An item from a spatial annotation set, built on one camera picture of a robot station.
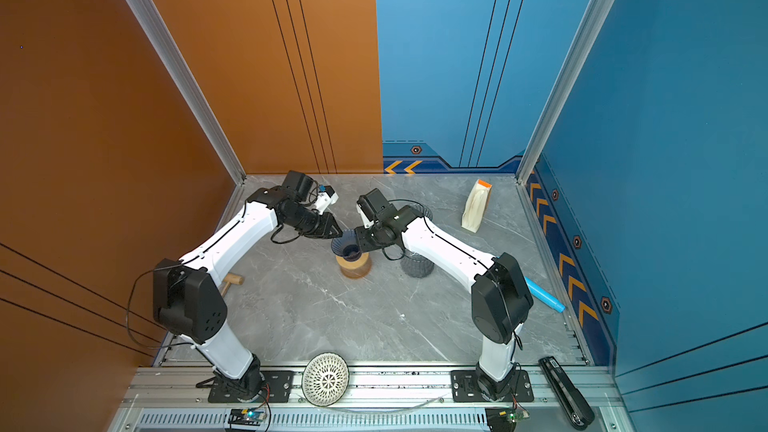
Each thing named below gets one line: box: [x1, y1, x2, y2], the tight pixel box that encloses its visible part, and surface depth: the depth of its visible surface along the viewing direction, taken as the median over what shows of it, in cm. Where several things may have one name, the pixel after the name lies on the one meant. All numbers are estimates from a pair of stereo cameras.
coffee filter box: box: [462, 179, 493, 233], surface depth 104 cm
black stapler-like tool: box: [538, 356, 595, 430], surface depth 72 cm
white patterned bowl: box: [301, 352, 350, 407], surface depth 75 cm
